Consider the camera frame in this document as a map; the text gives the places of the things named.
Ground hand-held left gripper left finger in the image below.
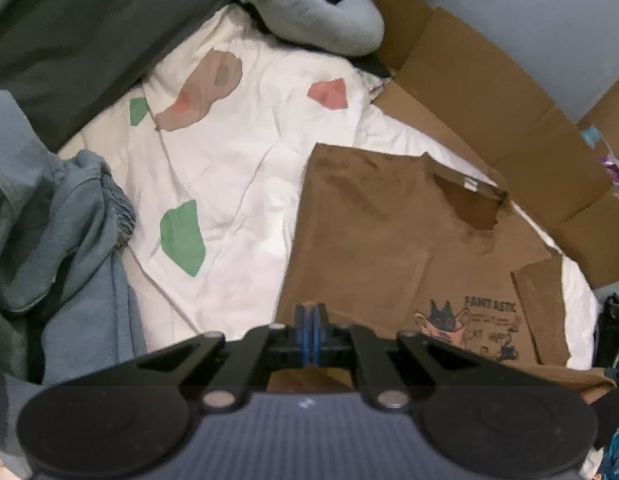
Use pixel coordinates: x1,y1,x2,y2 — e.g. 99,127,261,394
134,302,310,413

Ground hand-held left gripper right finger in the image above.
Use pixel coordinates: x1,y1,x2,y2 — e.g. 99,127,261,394
312,302,483,413

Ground brown printed t-shirt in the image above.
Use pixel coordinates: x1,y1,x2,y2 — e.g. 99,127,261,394
266,142,617,406

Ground dark clothes pile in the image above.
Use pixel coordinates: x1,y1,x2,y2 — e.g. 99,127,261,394
592,292,619,376

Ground bear printed blanket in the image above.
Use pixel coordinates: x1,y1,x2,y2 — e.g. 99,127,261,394
56,2,603,376

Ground grey blue pants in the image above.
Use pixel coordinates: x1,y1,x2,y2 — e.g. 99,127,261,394
0,89,147,480

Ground floral patterned cloth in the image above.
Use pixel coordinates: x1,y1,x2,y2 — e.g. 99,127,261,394
358,69,390,95

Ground flat cardboard sheet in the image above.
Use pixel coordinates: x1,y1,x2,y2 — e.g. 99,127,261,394
337,0,619,291

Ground grey neck pillow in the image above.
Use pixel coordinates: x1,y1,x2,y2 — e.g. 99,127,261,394
236,0,385,58

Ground teal cartoon printed cloth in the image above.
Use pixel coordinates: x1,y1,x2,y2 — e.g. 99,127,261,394
597,410,619,480

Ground purple white detergent bag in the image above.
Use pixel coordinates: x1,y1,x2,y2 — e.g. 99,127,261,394
597,152,619,201

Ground dark green garment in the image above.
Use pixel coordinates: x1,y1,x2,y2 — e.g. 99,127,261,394
0,0,240,153

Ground tall cardboard panel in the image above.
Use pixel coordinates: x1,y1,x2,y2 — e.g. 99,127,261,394
577,67,619,161

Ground grey plastic appliance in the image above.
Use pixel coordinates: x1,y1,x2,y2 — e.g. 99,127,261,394
414,0,619,123

